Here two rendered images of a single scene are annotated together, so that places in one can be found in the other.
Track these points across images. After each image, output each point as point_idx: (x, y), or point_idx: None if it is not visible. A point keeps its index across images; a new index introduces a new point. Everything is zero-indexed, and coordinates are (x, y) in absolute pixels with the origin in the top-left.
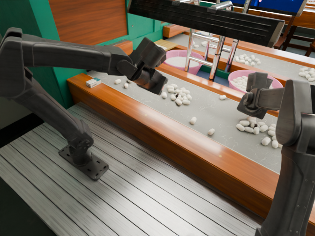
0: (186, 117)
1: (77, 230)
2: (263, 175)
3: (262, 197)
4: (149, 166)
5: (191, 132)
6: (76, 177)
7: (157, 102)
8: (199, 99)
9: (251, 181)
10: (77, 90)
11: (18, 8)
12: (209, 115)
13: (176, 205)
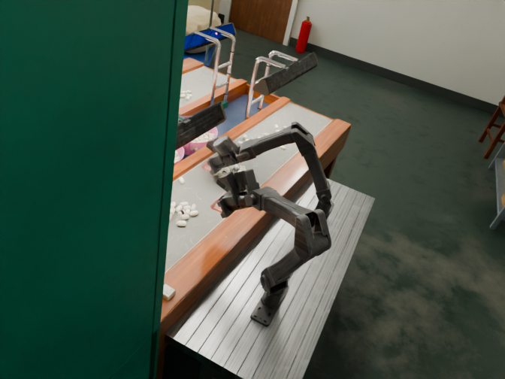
0: (216, 212)
1: (326, 291)
2: (276, 183)
3: (289, 189)
4: (264, 252)
5: (243, 209)
6: (289, 303)
7: (192, 231)
8: (182, 198)
9: (282, 189)
10: (165, 322)
11: (125, 307)
12: (210, 196)
13: (293, 238)
